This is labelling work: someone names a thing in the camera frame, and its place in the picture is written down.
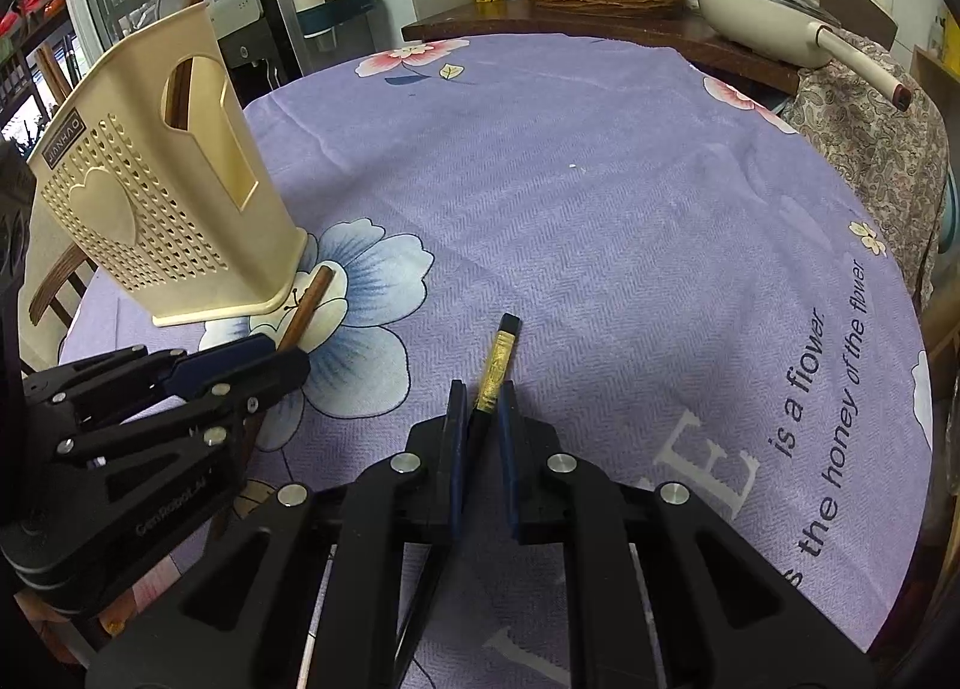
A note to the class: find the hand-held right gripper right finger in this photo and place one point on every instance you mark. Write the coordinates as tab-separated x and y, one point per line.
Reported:
511	464

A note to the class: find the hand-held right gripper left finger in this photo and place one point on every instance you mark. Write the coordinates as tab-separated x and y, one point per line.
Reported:
457	464

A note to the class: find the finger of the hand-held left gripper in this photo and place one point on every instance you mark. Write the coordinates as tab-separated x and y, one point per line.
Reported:
217	359
255	381

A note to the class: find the black chopstick with gold band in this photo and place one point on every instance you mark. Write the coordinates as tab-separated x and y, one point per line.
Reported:
497	359

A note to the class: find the beige plastic utensil holder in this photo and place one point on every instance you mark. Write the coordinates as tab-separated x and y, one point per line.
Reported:
187	209

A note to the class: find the wooden chair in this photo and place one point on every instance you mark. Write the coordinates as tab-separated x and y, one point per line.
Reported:
60	276

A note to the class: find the purple floral tablecloth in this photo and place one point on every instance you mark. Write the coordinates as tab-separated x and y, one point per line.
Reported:
600	246

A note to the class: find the grey water dispenser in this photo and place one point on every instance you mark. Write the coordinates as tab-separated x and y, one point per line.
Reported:
255	21

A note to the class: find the blue cup holder tray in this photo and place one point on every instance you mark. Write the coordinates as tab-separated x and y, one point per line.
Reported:
337	10

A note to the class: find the dark wooden counter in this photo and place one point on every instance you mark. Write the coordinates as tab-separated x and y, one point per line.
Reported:
600	25

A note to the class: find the floral patterned cloth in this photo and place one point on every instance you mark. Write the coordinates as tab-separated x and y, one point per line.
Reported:
877	134

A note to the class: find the cream frying pan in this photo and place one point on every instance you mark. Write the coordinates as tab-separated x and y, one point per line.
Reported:
757	14

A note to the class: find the light wooden shelf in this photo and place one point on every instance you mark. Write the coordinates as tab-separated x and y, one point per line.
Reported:
937	70

